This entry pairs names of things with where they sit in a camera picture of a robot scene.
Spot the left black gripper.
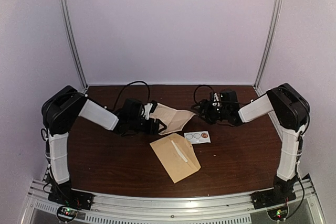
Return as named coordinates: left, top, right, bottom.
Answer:
left=129, top=118, right=167, bottom=136

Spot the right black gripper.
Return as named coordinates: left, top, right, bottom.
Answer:
left=192, top=99, right=230, bottom=124

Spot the cream letter paper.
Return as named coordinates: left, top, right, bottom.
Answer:
left=149, top=103, right=196, bottom=135
left=171, top=140, right=188, bottom=163

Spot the brown kraft envelope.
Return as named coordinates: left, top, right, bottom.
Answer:
left=150, top=133, right=201, bottom=184

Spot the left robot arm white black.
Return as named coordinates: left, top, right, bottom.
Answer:
left=41, top=86, right=167, bottom=205

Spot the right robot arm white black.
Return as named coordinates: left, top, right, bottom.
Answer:
left=192, top=83, right=310, bottom=204

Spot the white sticker sheet with seal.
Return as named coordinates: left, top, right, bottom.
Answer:
left=184, top=131, right=211, bottom=144

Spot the right small circuit board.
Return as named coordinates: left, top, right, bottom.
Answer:
left=267, top=206, right=289, bottom=222

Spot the small circuit board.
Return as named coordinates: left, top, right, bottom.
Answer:
left=56, top=206, right=78, bottom=222
left=267, top=206, right=289, bottom=222

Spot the left small circuit board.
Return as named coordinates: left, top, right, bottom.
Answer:
left=56, top=206, right=78, bottom=222

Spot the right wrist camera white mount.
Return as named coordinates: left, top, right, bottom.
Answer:
left=209, top=92, right=221, bottom=107

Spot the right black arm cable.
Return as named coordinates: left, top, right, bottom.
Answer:
left=193, top=84, right=213, bottom=109

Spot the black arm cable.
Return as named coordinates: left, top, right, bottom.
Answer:
left=193, top=84, right=213, bottom=109
left=112, top=81, right=151, bottom=112

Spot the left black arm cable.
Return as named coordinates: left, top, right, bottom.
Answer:
left=112, top=81, right=151, bottom=112

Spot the right aluminium frame post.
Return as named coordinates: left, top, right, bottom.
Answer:
left=254, top=0, right=284, bottom=90

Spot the aluminium frame post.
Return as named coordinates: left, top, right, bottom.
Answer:
left=254, top=0, right=284, bottom=90
left=59, top=0, right=88, bottom=90

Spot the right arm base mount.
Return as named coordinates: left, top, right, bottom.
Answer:
left=250, top=189, right=297, bottom=209

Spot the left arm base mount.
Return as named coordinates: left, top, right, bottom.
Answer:
left=48, top=191, right=93, bottom=210

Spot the front aluminium rail base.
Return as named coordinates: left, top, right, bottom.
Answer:
left=18, top=179, right=327, bottom=223

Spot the left aluminium frame post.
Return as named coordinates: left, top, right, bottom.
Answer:
left=59, top=0, right=88, bottom=90

